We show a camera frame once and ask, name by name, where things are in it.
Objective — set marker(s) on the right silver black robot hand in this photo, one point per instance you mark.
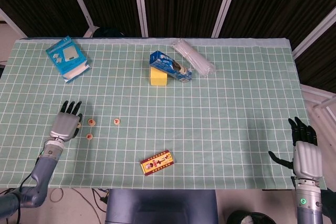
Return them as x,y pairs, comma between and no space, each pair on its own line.
308,161

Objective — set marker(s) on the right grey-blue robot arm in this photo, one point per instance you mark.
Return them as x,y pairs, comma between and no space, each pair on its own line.
308,208

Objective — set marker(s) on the black round bin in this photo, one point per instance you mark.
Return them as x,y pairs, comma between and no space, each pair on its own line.
249,218

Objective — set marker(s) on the yellow red card box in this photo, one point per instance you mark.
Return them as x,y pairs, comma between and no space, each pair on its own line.
157,162

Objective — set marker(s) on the yellow sponge block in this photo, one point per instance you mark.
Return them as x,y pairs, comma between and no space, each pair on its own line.
158,79

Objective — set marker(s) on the light blue scale box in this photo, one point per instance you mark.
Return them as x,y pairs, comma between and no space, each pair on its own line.
65,56

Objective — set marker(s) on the white metal rack frame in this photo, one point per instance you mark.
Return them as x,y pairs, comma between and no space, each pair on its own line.
321,100

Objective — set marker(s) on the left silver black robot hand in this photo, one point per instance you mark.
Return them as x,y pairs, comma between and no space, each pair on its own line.
64,127

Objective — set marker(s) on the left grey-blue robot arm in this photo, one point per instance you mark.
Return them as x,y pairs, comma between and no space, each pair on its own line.
42,171

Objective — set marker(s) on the dark blue carton box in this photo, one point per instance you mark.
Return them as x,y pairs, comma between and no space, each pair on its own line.
165,62

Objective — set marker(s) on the white frame post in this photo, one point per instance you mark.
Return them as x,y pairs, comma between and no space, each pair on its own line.
225,3
78,1
315,32
140,3
11,23

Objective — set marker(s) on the black object behind table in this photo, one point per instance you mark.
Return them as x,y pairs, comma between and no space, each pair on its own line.
109,32

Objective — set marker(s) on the green checked tablecloth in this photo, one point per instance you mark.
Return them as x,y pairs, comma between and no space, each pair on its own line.
210,116

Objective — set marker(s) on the grey-blue robot torso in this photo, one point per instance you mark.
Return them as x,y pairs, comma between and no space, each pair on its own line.
160,208

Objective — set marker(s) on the clear plastic straw bundle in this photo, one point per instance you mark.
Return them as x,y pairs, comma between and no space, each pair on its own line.
194,58

